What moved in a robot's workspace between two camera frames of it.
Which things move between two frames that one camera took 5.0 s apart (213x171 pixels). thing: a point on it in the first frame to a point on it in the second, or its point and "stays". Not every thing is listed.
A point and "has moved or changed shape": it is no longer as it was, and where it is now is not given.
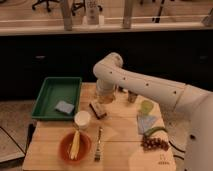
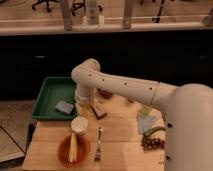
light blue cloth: [145, 123] stays
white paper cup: [82, 119] has moved or changed shape
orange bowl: [84, 148] stays
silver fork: [97, 157] stays
